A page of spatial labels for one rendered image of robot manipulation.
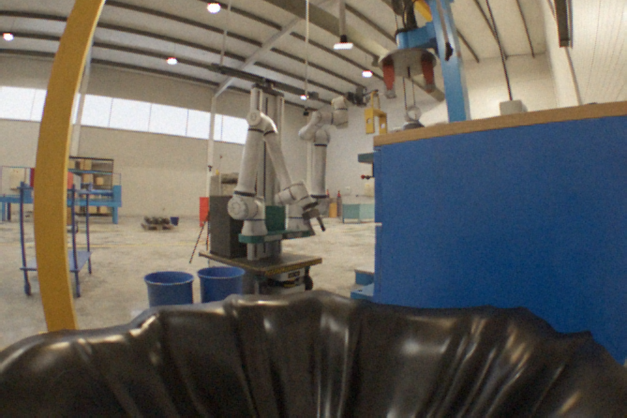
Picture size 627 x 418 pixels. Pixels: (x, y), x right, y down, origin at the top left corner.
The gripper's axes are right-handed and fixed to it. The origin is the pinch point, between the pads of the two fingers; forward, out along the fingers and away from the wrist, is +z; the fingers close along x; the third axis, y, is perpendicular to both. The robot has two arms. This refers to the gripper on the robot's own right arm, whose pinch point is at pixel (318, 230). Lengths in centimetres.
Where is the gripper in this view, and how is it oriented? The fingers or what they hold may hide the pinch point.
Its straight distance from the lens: 179.7
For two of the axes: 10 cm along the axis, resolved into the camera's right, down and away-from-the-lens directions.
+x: -5.0, 0.6, -8.6
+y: -7.7, 4.3, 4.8
